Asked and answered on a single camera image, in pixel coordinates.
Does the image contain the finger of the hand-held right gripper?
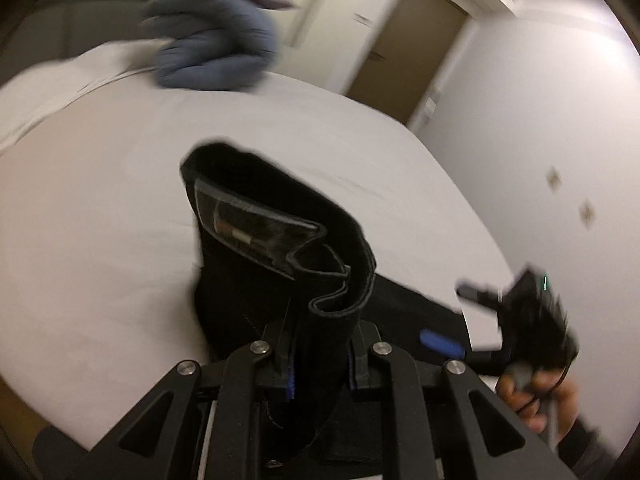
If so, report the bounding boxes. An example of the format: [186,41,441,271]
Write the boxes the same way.
[422,330,507,376]
[456,284,503,312]

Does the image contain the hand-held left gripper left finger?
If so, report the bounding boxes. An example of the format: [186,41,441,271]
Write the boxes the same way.
[90,300,302,480]

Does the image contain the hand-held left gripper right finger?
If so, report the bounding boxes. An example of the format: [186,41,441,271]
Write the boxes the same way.
[345,320,576,480]

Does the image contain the black pants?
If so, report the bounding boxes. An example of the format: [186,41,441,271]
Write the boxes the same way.
[179,142,473,466]

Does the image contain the person's right forearm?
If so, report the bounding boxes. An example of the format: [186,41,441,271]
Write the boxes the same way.
[547,416,622,480]

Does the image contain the person's right hand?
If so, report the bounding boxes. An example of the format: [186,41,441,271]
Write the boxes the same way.
[497,366,582,436]

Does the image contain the bed with white sheet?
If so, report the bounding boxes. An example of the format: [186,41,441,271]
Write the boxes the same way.
[0,42,521,452]

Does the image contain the brown door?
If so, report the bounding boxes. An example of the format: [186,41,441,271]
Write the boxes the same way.
[345,0,469,128]

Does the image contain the white wardrobe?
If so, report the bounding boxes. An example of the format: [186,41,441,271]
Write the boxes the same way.
[270,0,412,97]

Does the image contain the white pillow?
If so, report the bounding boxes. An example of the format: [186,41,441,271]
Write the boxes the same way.
[0,42,162,153]

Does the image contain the grey headboard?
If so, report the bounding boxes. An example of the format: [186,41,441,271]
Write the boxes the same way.
[0,0,168,88]

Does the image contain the grey cable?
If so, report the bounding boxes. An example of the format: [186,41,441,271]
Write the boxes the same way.
[542,397,562,450]

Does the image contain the white wall switch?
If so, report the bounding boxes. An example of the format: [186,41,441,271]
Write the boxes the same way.
[422,91,442,124]

